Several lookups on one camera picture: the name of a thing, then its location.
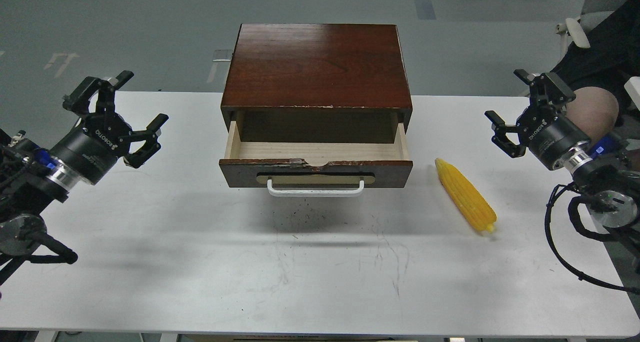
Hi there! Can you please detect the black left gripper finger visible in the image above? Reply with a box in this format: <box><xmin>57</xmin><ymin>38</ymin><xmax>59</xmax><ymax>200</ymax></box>
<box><xmin>62</xmin><ymin>70</ymin><xmax>135</xmax><ymax>117</ymax></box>
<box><xmin>123</xmin><ymin>113</ymin><xmax>169</xmax><ymax>169</ymax></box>

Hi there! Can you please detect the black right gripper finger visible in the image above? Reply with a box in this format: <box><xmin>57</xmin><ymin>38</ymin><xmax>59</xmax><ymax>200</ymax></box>
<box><xmin>484</xmin><ymin>111</ymin><xmax>526</xmax><ymax>158</ymax></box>
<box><xmin>513</xmin><ymin>69</ymin><xmax>576</xmax><ymax>114</ymax></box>

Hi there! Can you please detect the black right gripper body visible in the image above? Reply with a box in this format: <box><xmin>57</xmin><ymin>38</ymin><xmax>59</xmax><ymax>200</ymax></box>
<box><xmin>518</xmin><ymin>107</ymin><xmax>591</xmax><ymax>171</ymax></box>

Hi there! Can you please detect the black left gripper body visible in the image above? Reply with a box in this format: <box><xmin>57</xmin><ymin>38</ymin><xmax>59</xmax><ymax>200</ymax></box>
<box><xmin>50</xmin><ymin>114</ymin><xmax>131</xmax><ymax>185</ymax></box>

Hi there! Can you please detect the yellow corn cob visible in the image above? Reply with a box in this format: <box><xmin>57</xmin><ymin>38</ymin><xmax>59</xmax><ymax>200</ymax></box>
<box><xmin>434</xmin><ymin>158</ymin><xmax>498</xmax><ymax>234</ymax></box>

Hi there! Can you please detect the wooden drawer with white handle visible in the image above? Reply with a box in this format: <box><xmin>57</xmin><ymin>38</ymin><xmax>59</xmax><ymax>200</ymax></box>
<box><xmin>219</xmin><ymin>111</ymin><xmax>414</xmax><ymax>197</ymax></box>

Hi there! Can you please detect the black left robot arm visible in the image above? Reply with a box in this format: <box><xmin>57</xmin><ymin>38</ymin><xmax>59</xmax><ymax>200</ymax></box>
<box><xmin>0</xmin><ymin>70</ymin><xmax>169</xmax><ymax>283</ymax></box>

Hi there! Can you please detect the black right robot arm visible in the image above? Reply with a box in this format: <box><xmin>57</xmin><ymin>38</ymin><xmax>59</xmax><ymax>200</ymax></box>
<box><xmin>485</xmin><ymin>69</ymin><xmax>639</xmax><ymax>258</ymax></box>

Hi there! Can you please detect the seated person in black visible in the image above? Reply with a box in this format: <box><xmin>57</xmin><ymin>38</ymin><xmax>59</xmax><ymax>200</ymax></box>
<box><xmin>550</xmin><ymin>0</ymin><xmax>640</xmax><ymax>173</ymax></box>

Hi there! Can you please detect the dark wooden cabinet box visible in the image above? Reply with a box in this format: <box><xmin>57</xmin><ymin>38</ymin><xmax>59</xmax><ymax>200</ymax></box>
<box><xmin>221</xmin><ymin>23</ymin><xmax>413</xmax><ymax>143</ymax></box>

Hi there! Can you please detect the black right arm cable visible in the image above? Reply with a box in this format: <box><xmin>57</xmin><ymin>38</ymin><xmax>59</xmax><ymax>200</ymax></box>
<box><xmin>544</xmin><ymin>183</ymin><xmax>640</xmax><ymax>296</ymax></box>

